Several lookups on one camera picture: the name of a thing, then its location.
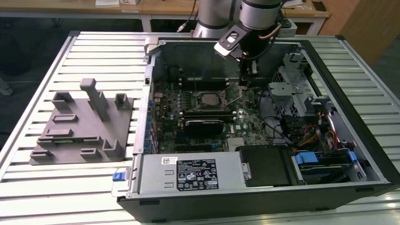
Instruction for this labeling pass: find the metal socket cover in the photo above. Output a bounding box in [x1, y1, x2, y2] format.
[221, 81, 247, 105]

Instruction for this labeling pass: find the silver square CPU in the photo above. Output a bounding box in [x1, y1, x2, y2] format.
[201, 92, 222, 106]

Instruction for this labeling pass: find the black CPU socket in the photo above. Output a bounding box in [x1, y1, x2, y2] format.
[194, 90, 230, 112]

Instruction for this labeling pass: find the black RAM slot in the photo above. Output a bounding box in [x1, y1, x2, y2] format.
[181, 78, 230, 84]
[183, 115, 234, 122]
[183, 110, 233, 117]
[181, 83, 231, 91]

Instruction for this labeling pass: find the silver metal drive cage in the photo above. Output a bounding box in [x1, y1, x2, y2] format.
[267, 52, 338, 118]

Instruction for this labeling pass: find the green motherboard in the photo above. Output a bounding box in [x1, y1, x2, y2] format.
[150, 77, 273, 153]

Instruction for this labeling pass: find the small black graphics card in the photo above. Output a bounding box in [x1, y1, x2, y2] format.
[185, 119, 225, 136]

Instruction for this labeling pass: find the small silver heat sink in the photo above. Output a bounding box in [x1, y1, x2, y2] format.
[227, 137, 247, 152]

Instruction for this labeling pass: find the black expansion slot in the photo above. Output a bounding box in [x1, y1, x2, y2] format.
[175, 144, 219, 152]

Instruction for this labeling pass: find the wooden cabinet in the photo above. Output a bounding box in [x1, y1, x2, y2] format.
[321, 0, 400, 64]

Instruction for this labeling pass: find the black plastic shroud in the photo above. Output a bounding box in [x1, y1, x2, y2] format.
[237, 145, 298, 188]

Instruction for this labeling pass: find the blue disk carrier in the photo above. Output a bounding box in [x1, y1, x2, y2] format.
[294, 151, 359, 186]

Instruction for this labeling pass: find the black power supply label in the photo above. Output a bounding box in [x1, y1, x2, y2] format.
[177, 158, 221, 190]

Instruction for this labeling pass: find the silver power supply unit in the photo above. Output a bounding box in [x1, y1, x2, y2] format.
[138, 152, 249, 195]

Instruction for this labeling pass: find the grey parts rack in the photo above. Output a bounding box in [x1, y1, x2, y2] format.
[29, 78, 135, 166]

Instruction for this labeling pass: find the black open PC case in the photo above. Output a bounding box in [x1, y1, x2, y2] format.
[111, 35, 400, 223]

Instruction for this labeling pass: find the grey chair leg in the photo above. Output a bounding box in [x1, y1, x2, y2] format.
[0, 77, 14, 96]

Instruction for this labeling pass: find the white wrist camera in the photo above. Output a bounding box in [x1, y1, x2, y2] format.
[214, 29, 249, 57]

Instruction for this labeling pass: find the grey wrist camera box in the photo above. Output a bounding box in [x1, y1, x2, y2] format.
[279, 20, 298, 38]

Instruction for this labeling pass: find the hanging cable silver plug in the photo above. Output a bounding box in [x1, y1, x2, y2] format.
[177, 0, 199, 33]

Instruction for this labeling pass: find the black wire bundle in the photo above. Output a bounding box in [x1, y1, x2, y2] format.
[262, 114, 297, 147]

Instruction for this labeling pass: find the silver case latch handle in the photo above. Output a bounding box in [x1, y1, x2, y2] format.
[145, 37, 161, 63]

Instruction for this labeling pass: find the yellow wire bundle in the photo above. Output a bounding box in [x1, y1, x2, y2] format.
[294, 138, 318, 149]

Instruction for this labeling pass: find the orange flat wire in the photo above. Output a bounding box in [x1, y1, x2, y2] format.
[330, 130, 341, 150]

